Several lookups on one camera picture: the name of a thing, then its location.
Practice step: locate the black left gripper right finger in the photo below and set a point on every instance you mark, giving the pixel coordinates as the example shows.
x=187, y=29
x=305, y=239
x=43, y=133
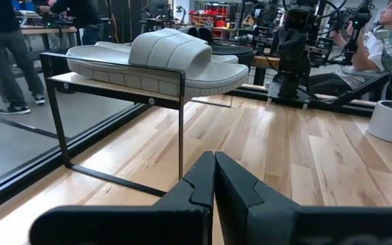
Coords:
x=267, y=221

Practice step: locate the red storage rack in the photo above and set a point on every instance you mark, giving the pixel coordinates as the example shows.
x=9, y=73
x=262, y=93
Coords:
x=214, y=15

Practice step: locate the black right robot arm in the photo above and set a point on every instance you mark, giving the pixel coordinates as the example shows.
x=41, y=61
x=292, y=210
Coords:
x=289, y=85

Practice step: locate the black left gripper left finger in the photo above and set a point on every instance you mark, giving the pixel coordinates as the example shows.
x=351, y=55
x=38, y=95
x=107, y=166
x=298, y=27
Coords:
x=168, y=221

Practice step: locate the person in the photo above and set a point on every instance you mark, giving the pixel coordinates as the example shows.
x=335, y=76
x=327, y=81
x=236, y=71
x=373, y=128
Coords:
x=369, y=51
x=2, y=51
x=83, y=20

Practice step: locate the green plant in white pot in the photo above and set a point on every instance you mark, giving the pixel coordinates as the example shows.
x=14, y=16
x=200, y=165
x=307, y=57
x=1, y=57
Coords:
x=391, y=122

